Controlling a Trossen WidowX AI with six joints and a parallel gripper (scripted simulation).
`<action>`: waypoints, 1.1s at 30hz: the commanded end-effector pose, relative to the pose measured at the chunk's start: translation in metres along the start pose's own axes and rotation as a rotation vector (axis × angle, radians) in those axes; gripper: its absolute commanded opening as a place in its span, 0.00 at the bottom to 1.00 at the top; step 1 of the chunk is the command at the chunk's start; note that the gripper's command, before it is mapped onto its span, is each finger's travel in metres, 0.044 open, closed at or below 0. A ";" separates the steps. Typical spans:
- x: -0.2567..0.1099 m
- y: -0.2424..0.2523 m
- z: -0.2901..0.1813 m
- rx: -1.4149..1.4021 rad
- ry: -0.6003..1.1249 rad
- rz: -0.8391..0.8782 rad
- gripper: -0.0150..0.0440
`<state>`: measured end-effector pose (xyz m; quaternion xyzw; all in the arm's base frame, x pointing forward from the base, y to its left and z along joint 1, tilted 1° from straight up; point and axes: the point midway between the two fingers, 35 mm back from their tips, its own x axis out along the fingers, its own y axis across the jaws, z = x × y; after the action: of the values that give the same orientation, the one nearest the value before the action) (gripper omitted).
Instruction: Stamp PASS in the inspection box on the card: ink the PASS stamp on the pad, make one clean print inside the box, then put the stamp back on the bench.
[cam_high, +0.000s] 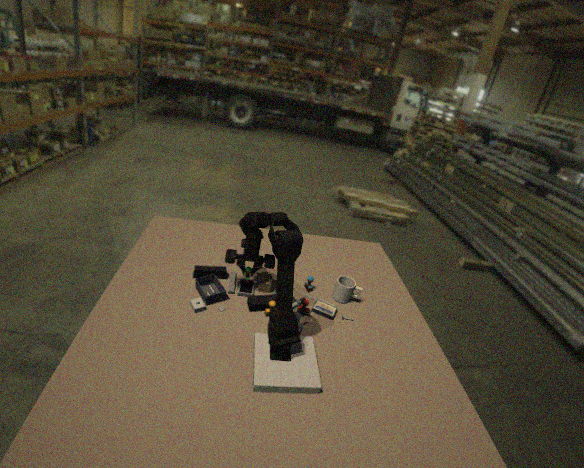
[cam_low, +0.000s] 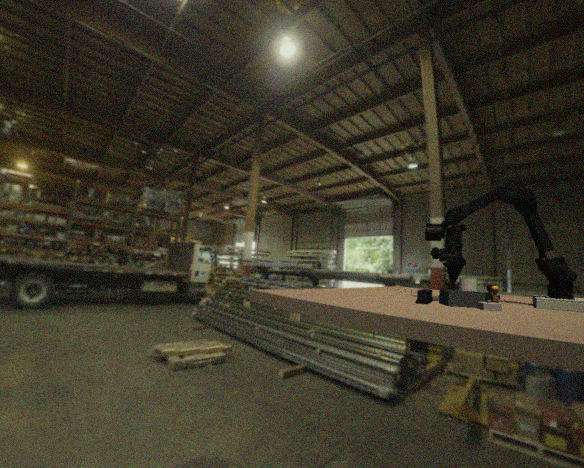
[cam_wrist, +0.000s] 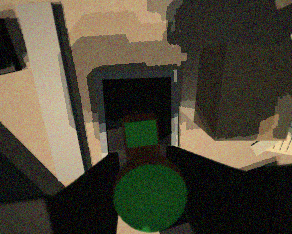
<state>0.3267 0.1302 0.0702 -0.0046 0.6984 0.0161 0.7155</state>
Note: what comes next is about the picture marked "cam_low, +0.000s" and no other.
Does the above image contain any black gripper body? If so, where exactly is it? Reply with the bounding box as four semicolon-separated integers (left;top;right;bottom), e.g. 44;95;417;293
439;241;466;266

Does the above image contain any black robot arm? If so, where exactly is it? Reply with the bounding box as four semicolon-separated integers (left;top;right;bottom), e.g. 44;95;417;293
425;187;577;300

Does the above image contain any white ceramic mug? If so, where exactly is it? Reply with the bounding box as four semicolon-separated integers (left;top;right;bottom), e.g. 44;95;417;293
459;278;477;292

